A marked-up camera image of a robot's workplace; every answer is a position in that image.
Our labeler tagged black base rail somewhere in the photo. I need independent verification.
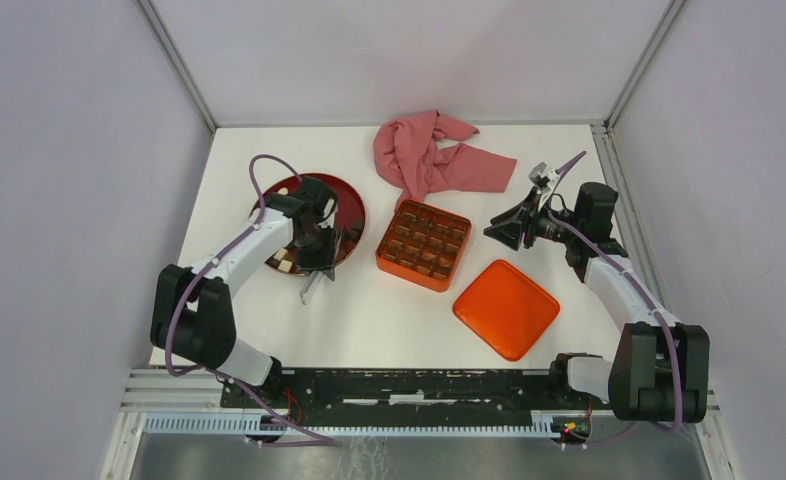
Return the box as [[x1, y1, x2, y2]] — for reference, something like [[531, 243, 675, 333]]
[[253, 367, 610, 428]]

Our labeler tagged round dark red plate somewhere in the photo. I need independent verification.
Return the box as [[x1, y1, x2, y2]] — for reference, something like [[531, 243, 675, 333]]
[[265, 172, 366, 276]]

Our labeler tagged orange chocolate box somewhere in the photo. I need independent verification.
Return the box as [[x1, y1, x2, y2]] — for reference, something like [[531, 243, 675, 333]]
[[375, 199, 472, 293]]

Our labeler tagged orange box lid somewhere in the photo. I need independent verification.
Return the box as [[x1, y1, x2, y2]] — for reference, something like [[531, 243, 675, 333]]
[[452, 260, 561, 362]]

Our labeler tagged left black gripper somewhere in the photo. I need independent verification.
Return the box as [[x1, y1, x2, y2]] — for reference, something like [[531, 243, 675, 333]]
[[294, 222, 339, 282]]

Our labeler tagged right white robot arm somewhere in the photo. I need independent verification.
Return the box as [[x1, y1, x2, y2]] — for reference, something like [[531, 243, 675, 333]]
[[484, 180, 710, 426]]

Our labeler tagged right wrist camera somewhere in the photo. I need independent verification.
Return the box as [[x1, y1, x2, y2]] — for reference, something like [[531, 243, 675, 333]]
[[528, 162, 561, 207]]

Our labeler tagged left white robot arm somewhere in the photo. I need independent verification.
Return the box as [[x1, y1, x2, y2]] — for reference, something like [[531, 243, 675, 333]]
[[149, 177, 343, 408]]

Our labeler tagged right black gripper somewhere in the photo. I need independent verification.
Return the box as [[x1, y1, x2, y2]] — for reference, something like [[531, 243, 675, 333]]
[[483, 186, 582, 251]]

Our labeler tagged pink cloth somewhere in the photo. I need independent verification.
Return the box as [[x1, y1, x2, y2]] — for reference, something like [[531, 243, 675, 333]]
[[372, 110, 517, 203]]

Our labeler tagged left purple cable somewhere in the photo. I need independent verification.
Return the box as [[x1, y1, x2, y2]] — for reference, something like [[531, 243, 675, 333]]
[[164, 154, 303, 379]]

